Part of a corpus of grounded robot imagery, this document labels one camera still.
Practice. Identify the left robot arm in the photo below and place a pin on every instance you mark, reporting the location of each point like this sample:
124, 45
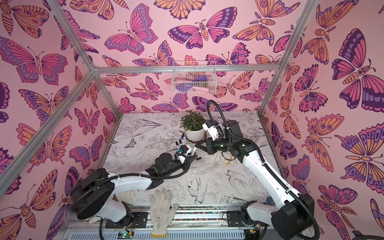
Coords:
94, 197

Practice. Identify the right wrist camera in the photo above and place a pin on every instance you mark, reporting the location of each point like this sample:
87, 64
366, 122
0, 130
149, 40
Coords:
212, 127

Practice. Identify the white potted green plant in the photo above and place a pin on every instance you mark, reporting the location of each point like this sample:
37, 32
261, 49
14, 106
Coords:
192, 123

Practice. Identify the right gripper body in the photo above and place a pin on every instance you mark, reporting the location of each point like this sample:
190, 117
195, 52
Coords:
208, 145

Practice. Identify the white glove on table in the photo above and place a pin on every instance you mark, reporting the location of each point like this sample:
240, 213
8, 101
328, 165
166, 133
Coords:
221, 158

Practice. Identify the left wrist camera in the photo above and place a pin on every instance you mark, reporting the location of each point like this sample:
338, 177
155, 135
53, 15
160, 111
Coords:
183, 150

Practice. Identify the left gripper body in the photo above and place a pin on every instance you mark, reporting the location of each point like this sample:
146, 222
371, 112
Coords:
174, 167

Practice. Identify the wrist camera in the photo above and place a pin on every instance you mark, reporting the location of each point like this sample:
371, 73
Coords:
183, 150
212, 127

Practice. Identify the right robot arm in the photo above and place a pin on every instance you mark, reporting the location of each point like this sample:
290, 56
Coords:
293, 212

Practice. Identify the small circuit board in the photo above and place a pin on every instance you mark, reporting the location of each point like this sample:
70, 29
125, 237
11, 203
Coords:
125, 235

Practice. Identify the white wire wall basket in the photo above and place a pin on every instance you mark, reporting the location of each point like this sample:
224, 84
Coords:
194, 77

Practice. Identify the white glove front edge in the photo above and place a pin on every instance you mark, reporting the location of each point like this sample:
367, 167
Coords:
161, 212

